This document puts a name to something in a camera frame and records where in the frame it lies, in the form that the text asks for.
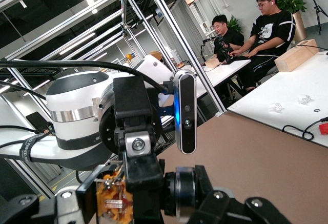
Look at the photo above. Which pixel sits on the man in black shirt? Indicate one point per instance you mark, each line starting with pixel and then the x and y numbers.
pixel 228 37

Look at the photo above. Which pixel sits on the small green plant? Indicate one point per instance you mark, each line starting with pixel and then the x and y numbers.
pixel 234 24

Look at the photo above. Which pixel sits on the small cardboard box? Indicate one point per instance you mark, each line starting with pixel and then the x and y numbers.
pixel 212 63

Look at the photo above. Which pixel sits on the potted plant gold pot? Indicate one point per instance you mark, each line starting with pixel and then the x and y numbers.
pixel 292 1

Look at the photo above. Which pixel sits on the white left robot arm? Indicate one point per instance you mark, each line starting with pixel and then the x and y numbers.
pixel 74 98

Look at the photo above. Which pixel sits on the black tripod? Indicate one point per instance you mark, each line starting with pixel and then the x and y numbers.
pixel 318 10

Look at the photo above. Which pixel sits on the small red object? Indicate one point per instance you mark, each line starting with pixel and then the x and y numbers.
pixel 324 127

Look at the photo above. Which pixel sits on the aluminium profile frame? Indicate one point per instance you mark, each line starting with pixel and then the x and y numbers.
pixel 175 29

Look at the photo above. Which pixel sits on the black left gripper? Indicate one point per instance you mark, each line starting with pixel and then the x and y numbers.
pixel 130 98

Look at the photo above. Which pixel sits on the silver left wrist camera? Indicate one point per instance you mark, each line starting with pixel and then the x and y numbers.
pixel 188 131

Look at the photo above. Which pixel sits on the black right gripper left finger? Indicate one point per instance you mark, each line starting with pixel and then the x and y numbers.
pixel 84 203

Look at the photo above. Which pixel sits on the white table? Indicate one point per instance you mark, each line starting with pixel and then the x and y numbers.
pixel 282 93
pixel 223 72

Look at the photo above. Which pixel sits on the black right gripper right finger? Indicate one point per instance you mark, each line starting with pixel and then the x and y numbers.
pixel 220 208

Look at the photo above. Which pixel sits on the light wooden block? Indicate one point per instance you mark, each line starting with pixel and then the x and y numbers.
pixel 294 60

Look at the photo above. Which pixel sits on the man with glasses black shirt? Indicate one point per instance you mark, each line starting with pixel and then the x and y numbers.
pixel 269 34

